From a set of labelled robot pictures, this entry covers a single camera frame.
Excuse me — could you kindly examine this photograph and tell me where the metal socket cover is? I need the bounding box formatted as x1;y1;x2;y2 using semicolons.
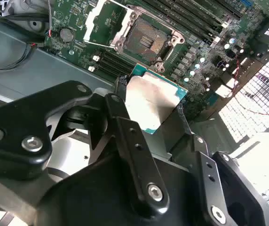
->
82;0;135;49

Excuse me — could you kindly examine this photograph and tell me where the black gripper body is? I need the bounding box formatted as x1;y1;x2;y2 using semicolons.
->
35;152;209;226

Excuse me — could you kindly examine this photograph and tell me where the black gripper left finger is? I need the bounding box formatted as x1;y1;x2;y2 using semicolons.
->
0;75;171;214

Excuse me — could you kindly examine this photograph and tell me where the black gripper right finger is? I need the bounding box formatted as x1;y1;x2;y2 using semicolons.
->
176;103;269;226

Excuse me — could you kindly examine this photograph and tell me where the silver topped CPU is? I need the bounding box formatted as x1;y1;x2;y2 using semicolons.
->
124;63;189;136

